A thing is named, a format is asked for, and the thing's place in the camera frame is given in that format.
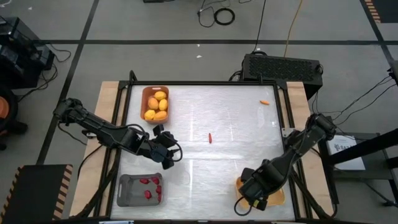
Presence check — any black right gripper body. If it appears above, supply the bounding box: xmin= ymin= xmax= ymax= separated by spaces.
xmin=238 ymin=167 xmax=275 ymax=212

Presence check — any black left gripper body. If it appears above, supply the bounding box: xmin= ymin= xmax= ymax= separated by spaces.
xmin=148 ymin=123 xmax=179 ymax=171

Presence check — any yellow plastic basket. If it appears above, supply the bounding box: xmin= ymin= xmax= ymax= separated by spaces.
xmin=235 ymin=175 xmax=286 ymax=210

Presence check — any grey plastic basket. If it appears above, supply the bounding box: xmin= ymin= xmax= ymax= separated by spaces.
xmin=116 ymin=173 xmax=164 ymax=208

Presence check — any orange plastic basket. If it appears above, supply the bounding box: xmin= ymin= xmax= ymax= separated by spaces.
xmin=140 ymin=85 xmax=170 ymax=124

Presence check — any white paper sheet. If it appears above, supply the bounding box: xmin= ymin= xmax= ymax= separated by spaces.
xmin=326 ymin=135 xmax=367 ymax=171

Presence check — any black metal stand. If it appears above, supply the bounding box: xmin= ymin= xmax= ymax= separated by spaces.
xmin=317 ymin=127 xmax=398 ymax=215

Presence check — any black computer case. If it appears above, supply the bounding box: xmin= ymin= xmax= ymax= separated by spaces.
xmin=241 ymin=53 xmax=323 ymax=100

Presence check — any black hazard-striped platform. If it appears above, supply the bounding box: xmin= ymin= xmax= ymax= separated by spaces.
xmin=363 ymin=0 xmax=398 ymax=24
xmin=0 ymin=164 xmax=74 ymax=224

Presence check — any black orange round object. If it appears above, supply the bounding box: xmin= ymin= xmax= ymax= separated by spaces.
xmin=0 ymin=88 xmax=19 ymax=131

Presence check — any black equipment cabinet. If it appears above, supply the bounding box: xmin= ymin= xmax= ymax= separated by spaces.
xmin=0 ymin=17 xmax=56 ymax=90

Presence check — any black metal table frame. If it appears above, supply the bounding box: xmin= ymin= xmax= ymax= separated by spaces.
xmin=105 ymin=70 xmax=312 ymax=222

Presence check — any loose black cable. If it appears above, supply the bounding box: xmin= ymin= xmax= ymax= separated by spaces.
xmin=197 ymin=0 xmax=233 ymax=28

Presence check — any coiled black cable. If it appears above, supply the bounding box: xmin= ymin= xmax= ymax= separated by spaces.
xmin=213 ymin=7 xmax=236 ymax=26

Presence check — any black hanging cable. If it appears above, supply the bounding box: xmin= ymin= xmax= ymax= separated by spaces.
xmin=252 ymin=0 xmax=267 ymax=53

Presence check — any yellow hanging cable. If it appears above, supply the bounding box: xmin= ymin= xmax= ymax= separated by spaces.
xmin=283 ymin=0 xmax=304 ymax=58

